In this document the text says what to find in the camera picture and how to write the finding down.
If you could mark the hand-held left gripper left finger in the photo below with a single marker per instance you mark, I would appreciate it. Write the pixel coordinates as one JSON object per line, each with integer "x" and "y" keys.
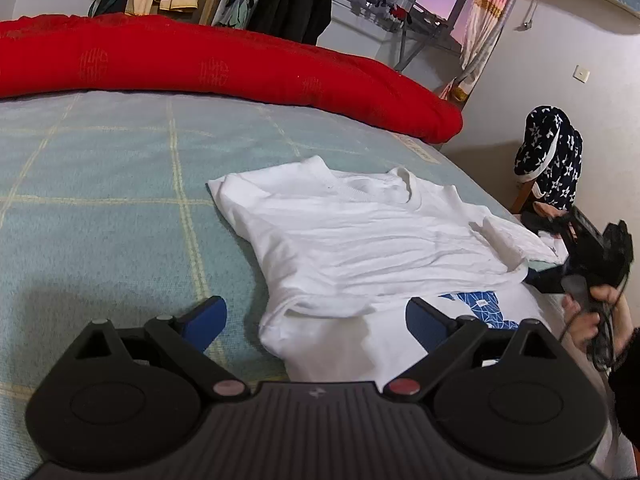
{"x": 205, "y": 322}

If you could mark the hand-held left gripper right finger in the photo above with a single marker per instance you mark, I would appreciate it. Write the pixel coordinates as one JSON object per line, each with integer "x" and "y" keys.
{"x": 427, "y": 322}

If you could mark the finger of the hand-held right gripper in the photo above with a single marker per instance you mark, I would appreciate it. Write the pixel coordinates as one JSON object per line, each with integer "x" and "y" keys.
{"x": 545, "y": 224}
{"x": 547, "y": 280}

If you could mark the white printed long-sleeve shirt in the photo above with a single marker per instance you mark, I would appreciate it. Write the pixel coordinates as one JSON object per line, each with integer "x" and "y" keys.
{"x": 360, "y": 240}

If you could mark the person's right hand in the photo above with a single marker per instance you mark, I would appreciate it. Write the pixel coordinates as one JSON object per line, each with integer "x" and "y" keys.
{"x": 582, "y": 330}

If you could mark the peach folded garment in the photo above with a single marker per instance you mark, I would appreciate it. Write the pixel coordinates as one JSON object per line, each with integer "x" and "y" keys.
{"x": 547, "y": 210}

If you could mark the dark star-patterned garment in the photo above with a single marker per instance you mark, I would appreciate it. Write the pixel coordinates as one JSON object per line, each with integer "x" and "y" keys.
{"x": 550, "y": 160}

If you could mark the bed with green checked sheet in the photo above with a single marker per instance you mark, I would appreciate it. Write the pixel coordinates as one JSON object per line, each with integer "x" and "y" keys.
{"x": 100, "y": 210}

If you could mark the pink striped curtain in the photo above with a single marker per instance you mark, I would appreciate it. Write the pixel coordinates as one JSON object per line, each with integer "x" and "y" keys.
{"x": 487, "y": 15}

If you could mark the metal drying rack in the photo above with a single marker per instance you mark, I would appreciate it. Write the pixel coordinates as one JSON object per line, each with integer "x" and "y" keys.
{"x": 415, "y": 10}

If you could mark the red quilt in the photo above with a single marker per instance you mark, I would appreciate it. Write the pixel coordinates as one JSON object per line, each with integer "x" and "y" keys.
{"x": 200, "y": 65}

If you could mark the teal hanging garment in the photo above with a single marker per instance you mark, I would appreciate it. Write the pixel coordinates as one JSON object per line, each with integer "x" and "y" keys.
{"x": 237, "y": 7}

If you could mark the black jackets on rack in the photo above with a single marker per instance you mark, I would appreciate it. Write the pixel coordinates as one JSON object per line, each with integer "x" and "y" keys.
{"x": 290, "y": 0}

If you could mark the white wall socket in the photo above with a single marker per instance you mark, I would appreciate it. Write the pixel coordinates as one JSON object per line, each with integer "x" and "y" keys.
{"x": 581, "y": 74}

